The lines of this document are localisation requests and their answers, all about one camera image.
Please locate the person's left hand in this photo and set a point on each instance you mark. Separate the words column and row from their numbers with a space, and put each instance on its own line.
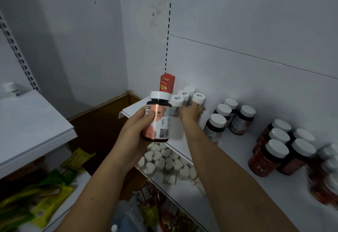
column 129, row 147

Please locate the person's right hand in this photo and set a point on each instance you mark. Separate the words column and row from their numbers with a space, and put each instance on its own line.
column 191, row 115

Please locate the white metal shelf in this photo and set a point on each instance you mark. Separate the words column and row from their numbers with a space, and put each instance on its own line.
column 31, row 123
column 237, row 147

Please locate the person's right forearm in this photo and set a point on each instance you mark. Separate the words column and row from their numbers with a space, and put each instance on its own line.
column 232, row 187

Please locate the person's left forearm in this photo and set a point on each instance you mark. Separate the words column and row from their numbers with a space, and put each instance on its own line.
column 97, row 202

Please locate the red carton box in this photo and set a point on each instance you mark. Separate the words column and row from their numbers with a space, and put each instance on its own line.
column 167, row 83

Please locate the stack of white heart-lid jars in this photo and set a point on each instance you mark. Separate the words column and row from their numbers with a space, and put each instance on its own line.
column 158, row 157

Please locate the pile of mixed packets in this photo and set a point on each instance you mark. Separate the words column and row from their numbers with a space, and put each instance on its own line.
column 158, row 213

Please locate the pile of snack bags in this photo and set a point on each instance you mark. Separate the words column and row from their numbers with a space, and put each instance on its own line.
column 47, row 200

